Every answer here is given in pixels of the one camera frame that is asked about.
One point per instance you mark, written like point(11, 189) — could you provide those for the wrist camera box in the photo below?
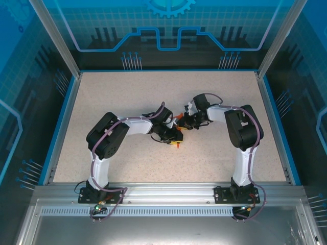
point(190, 107)
point(171, 123)

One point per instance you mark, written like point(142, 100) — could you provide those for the wide aluminium base rail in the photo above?
point(166, 194)

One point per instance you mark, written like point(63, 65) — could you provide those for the aluminium side rail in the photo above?
point(65, 127)
point(266, 102)

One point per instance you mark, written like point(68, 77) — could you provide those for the slotted metal strip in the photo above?
point(153, 211)

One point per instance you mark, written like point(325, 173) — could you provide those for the orange paper sheet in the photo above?
point(178, 146)

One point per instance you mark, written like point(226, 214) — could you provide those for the aluminium frame post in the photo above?
point(58, 38)
point(276, 38)

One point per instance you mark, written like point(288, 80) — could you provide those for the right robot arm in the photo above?
point(242, 132)

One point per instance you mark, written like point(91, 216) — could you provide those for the steel shelf plate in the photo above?
point(163, 229)

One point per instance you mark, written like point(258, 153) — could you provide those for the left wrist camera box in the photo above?
point(171, 123)

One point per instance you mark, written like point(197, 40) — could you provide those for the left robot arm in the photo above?
point(138, 126)

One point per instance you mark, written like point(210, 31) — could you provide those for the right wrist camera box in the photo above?
point(190, 107)

